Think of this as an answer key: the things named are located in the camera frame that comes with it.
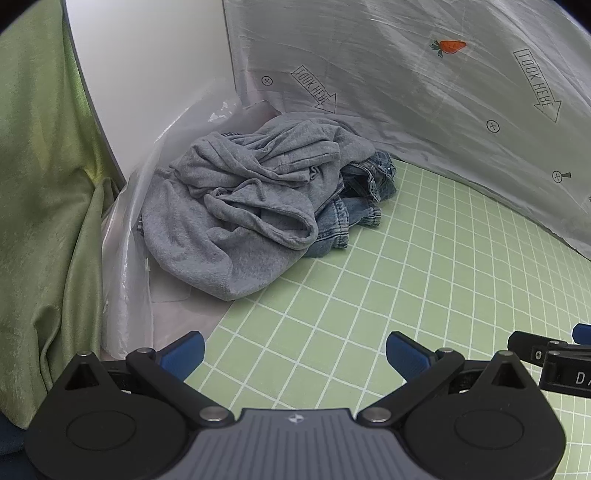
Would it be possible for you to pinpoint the grey zip hoodie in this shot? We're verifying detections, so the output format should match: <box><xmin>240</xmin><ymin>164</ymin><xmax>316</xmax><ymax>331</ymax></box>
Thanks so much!
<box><xmin>139</xmin><ymin>114</ymin><xmax>377</xmax><ymax>302</ymax></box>

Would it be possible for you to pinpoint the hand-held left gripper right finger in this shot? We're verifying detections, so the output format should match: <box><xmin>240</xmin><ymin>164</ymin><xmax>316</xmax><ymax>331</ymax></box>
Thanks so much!
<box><xmin>356</xmin><ymin>331</ymin><xmax>536</xmax><ymax>428</ymax></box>

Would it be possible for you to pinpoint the green grid mat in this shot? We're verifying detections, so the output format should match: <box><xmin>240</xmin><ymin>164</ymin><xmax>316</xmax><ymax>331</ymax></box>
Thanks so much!
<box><xmin>182</xmin><ymin>159</ymin><xmax>591</xmax><ymax>480</ymax></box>

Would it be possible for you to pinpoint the blue denim garment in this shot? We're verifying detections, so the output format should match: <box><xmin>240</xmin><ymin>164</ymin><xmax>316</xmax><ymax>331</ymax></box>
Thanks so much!
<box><xmin>302</xmin><ymin>150</ymin><xmax>399</xmax><ymax>259</ymax></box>

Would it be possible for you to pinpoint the dark blue cloth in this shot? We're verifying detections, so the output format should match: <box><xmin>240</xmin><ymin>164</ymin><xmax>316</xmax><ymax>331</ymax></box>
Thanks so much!
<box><xmin>0</xmin><ymin>406</ymin><xmax>35</xmax><ymax>467</ymax></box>

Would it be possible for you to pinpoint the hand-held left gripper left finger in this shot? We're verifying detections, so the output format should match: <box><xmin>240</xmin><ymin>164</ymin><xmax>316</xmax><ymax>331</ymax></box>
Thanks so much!
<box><xmin>55</xmin><ymin>331</ymin><xmax>234</xmax><ymax>428</ymax></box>

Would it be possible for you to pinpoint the clear plastic sheet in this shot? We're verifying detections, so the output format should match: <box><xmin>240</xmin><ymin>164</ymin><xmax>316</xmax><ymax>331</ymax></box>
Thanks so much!
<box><xmin>99</xmin><ymin>88</ymin><xmax>278</xmax><ymax>361</ymax></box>

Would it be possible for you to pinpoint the grey carrot print sheet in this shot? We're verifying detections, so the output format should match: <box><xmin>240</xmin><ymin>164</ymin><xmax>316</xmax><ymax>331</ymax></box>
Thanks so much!
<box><xmin>222</xmin><ymin>0</ymin><xmax>591</xmax><ymax>259</ymax></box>

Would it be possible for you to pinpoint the green curtain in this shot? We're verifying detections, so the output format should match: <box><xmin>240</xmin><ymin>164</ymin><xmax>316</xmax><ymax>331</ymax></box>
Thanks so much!
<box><xmin>0</xmin><ymin>0</ymin><xmax>125</xmax><ymax>430</ymax></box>

